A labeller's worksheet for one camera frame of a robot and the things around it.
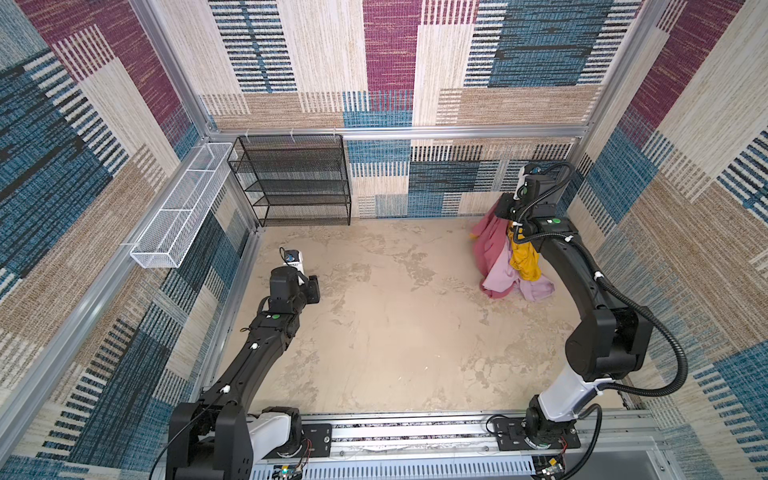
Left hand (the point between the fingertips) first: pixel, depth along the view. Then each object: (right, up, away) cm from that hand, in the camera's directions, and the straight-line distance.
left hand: (307, 272), depth 85 cm
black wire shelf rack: (-11, +32, +24) cm, 41 cm away
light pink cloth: (+58, -1, +6) cm, 58 cm away
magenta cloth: (+52, +9, +2) cm, 53 cm away
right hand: (+55, +20, 0) cm, 59 cm away
